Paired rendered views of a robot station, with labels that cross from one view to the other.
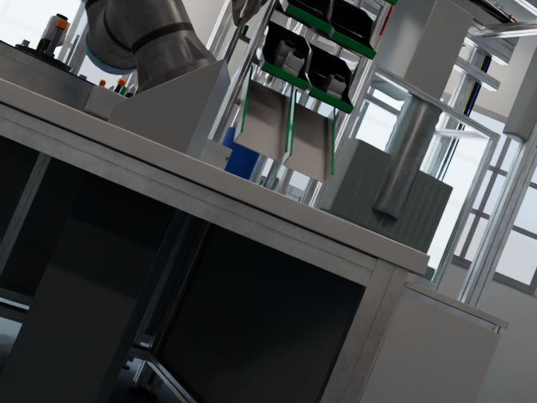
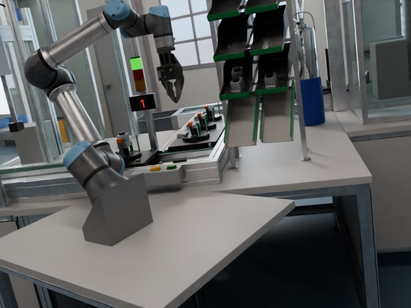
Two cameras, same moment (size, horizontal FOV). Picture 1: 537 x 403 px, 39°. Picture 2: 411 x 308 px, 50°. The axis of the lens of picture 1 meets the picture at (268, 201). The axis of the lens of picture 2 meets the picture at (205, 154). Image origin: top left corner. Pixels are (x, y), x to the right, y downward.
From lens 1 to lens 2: 1.19 m
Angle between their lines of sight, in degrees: 41
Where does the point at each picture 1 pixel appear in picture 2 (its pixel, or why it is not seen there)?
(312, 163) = (282, 130)
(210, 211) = (88, 299)
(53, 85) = not seen: hidden behind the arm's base
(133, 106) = (86, 227)
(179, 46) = (92, 187)
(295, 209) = (104, 297)
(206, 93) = (102, 212)
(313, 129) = (284, 101)
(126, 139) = (49, 278)
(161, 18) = (81, 176)
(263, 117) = (244, 117)
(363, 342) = not seen: outside the picture
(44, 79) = not seen: hidden behind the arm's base
